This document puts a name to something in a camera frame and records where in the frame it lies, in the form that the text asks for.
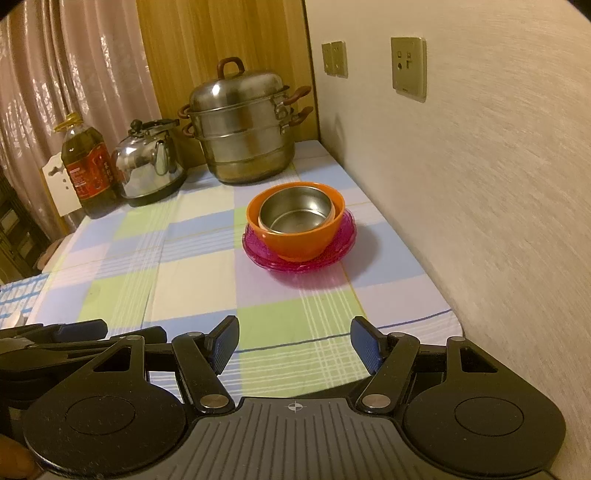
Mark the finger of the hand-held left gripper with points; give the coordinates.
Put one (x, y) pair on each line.
(138, 334)
(81, 331)

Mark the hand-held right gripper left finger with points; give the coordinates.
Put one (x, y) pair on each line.
(224, 344)

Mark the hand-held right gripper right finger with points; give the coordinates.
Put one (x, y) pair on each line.
(367, 344)

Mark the orange plastic bowl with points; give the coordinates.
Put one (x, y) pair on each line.
(295, 242)

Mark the white plastic bowl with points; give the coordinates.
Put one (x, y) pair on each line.
(261, 221)

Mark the stainless steel bowl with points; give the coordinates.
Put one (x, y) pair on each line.
(300, 217)

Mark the person's left hand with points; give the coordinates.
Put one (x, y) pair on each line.
(16, 459)

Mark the blue checked cloth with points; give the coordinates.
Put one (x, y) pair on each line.
(18, 295)

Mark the pastel checked tablecloth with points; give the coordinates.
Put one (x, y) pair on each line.
(184, 277)

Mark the dark shelf unit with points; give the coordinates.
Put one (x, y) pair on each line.
(18, 230)

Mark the white wooden chair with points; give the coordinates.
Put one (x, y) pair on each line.
(55, 184)

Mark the cooking oil bottle red label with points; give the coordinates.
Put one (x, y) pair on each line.
(90, 175)

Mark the stainless steel kettle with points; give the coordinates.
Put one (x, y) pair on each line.
(143, 170)

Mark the stainless steel steamer pot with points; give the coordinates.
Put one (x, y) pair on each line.
(240, 138)

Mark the pale pink curtain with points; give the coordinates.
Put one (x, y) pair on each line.
(69, 55)

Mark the wooden panel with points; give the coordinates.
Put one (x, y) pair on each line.
(207, 37)

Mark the large beige wall socket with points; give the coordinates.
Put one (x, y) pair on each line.
(408, 69)

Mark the small beige wall plate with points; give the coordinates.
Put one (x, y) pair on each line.
(340, 58)
(327, 57)

